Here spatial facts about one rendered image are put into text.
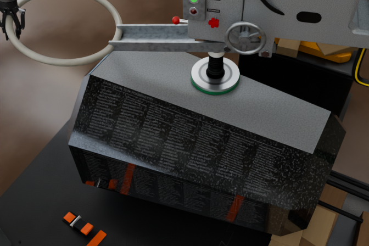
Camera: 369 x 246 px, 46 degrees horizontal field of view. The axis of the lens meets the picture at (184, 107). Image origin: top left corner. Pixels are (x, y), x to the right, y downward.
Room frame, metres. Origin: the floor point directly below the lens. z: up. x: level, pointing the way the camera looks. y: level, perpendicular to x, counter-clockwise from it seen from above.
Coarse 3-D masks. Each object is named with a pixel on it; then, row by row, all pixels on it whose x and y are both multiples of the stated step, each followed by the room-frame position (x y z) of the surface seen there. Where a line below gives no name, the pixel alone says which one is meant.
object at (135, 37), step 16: (128, 32) 1.51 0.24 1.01; (144, 32) 1.49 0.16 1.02; (160, 32) 1.48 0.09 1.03; (176, 32) 1.46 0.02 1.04; (128, 48) 1.39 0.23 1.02; (144, 48) 1.38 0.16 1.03; (160, 48) 1.36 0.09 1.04; (176, 48) 1.35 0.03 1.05; (192, 48) 1.33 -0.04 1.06; (208, 48) 1.32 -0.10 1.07; (224, 48) 1.29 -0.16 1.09; (240, 48) 1.29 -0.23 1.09
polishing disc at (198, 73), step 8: (200, 64) 1.42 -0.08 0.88; (224, 64) 1.42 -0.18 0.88; (232, 64) 1.42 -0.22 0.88; (192, 72) 1.37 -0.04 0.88; (200, 72) 1.37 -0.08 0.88; (232, 72) 1.37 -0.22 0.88; (200, 80) 1.32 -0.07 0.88; (208, 80) 1.32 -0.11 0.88; (216, 80) 1.32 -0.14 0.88; (224, 80) 1.32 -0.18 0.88; (232, 80) 1.32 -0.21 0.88; (208, 88) 1.27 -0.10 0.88; (216, 88) 1.27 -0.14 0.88; (224, 88) 1.27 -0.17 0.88
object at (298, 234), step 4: (296, 232) 0.90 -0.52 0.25; (300, 232) 0.90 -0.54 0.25; (272, 236) 0.89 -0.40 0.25; (276, 236) 0.88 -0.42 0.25; (284, 236) 0.88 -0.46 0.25; (288, 236) 0.88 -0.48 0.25; (292, 236) 0.88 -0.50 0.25; (296, 236) 0.88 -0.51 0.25; (300, 236) 0.88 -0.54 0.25; (276, 240) 0.87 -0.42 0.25; (280, 240) 0.87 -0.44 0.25; (284, 240) 0.86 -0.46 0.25; (288, 240) 0.86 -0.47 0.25; (292, 240) 0.86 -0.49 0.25; (296, 240) 0.86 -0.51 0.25; (300, 240) 0.86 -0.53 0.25; (304, 240) 0.86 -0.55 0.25; (284, 244) 0.85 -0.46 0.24; (288, 244) 0.84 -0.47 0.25; (292, 244) 0.84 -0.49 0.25; (296, 244) 0.84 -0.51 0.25; (300, 244) 0.84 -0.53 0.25; (304, 244) 0.84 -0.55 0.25; (308, 244) 0.84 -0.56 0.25; (312, 244) 0.84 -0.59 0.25
